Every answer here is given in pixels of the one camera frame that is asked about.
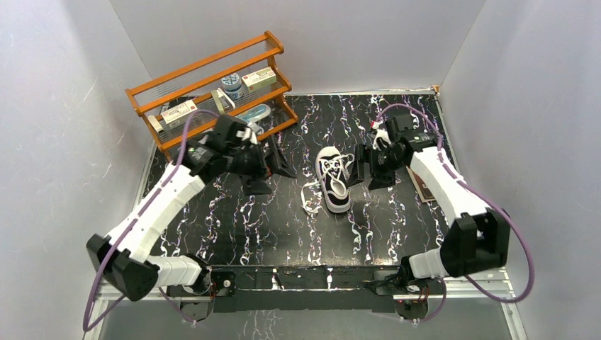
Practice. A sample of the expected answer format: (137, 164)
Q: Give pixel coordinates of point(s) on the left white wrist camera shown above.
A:
(250, 133)

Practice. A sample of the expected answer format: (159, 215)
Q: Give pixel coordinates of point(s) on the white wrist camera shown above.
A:
(250, 133)
(379, 135)

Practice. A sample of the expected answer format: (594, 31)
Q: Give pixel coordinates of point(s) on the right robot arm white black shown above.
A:
(478, 236)

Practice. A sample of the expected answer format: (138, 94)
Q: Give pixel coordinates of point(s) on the white red box middle shelf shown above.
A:
(178, 114)

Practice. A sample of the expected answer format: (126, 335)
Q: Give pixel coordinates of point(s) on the white shoelace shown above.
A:
(328, 171)

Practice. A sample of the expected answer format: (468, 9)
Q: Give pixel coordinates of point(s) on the orange wooden shelf rack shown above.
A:
(198, 82)

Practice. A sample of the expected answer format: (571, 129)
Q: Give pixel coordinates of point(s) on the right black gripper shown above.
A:
(357, 172)

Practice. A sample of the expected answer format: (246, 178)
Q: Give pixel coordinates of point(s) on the white green box top shelf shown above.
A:
(259, 79)

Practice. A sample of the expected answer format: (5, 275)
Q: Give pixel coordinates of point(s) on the round blue white tin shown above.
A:
(232, 86)

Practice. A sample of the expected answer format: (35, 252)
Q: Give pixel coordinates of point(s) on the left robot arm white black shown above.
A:
(122, 257)

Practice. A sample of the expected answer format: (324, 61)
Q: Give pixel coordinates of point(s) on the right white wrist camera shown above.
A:
(379, 135)

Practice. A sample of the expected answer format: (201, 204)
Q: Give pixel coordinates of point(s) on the blue packaged item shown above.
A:
(255, 114)

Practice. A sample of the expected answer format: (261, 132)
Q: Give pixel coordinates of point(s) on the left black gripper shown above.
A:
(262, 163)

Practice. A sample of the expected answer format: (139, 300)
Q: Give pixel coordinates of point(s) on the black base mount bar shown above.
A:
(289, 288)

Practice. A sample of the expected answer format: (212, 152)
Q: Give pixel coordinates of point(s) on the brown book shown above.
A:
(423, 192)

